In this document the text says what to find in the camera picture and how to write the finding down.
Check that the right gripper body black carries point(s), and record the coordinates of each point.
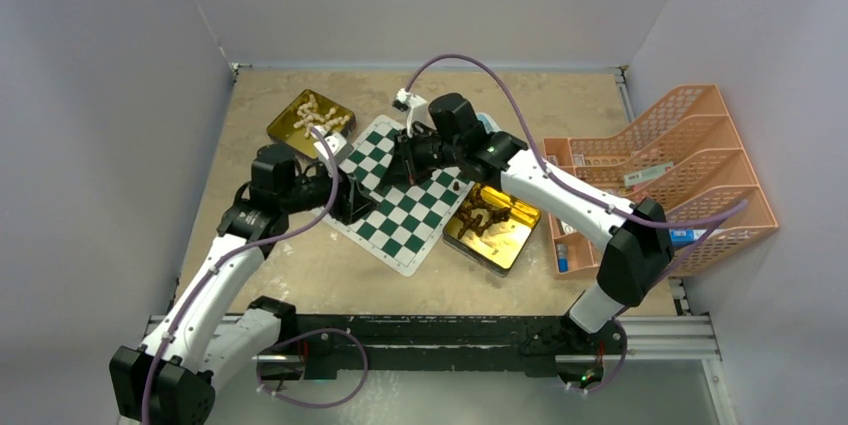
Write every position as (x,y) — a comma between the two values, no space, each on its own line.
(434,153)

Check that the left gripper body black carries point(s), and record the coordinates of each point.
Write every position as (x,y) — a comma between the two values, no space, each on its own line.
(318,190)

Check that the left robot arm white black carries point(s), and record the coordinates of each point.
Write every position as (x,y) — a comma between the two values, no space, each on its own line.
(173,375)

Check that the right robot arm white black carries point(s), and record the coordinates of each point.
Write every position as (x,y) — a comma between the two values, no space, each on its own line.
(447,132)

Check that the green white chess mat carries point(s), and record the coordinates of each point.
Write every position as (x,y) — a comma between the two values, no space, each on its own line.
(409,220)

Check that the gold tin white pieces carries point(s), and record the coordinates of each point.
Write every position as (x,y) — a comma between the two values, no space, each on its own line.
(281,127)

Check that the white chess pieces pile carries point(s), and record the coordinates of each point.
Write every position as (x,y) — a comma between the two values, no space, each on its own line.
(311,115)

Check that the brown chess pieces pile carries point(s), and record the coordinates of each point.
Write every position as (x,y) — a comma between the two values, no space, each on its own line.
(482,208)

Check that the gold tin brown pieces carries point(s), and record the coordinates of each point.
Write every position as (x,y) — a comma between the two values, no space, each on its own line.
(499,247)

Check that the blue white packaged item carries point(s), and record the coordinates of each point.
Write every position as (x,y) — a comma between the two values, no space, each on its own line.
(489,124)

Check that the blue capped tube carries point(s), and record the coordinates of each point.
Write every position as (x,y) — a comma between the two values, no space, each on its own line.
(562,258)

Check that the white label card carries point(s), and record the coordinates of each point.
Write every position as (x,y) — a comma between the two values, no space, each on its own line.
(637,178)

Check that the peach plastic file organizer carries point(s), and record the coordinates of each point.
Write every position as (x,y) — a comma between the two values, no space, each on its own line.
(692,127)

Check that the blue box in organizer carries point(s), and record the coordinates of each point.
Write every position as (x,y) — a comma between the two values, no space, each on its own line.
(685,237)

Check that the black metal base frame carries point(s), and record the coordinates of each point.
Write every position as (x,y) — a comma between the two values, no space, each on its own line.
(536,346)

